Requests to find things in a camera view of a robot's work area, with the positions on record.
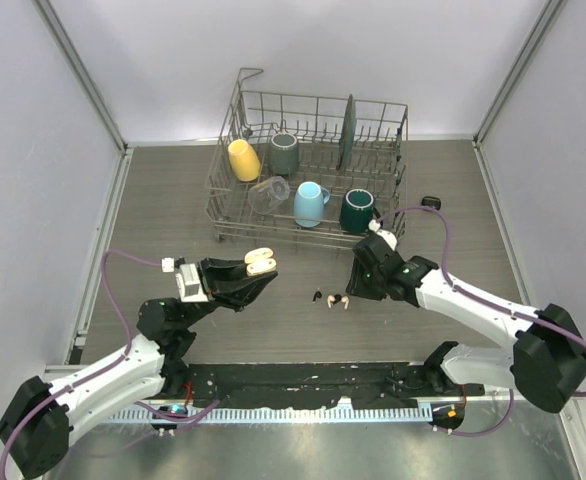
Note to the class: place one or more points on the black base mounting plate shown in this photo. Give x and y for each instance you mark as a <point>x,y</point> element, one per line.
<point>311,386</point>

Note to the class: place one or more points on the yellow cup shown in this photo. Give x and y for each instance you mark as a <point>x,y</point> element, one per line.
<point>244,160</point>

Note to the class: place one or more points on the black earbud charging case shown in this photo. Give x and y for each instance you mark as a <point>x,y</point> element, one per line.
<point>431,202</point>

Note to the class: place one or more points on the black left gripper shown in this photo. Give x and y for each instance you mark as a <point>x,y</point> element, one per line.
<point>213,270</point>

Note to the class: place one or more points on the clear glass cup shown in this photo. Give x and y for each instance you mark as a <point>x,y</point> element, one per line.
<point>266,196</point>

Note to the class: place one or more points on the dark teal mug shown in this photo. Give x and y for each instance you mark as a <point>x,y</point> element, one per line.
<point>357,210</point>

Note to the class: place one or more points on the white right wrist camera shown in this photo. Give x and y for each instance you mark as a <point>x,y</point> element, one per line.
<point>375,227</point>

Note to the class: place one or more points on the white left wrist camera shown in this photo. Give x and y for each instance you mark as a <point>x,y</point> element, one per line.
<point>187,276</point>

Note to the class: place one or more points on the beige earbud charging case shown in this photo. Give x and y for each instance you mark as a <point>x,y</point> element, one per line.
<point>260,261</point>

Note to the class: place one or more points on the aluminium slotted rail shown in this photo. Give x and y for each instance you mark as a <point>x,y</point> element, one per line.
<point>342,413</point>

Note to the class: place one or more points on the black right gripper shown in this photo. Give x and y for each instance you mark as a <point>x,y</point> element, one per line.
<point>356,286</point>

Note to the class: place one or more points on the light blue mug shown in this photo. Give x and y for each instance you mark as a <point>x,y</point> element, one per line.
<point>309,204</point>

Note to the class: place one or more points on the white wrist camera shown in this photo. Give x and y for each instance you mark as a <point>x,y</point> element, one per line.
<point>187,276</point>
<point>375,227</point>

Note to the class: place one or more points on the grey wire dish rack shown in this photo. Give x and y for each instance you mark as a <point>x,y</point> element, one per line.
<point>377,163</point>

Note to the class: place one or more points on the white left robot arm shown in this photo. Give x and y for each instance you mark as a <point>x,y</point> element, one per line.
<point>44,419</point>

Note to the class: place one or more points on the grey-green mug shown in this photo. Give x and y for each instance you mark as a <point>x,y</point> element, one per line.
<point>283,157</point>

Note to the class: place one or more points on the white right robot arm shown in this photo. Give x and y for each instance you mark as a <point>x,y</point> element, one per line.
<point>539,353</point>

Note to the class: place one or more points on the teal plate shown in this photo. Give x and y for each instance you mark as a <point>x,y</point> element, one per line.
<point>347,138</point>

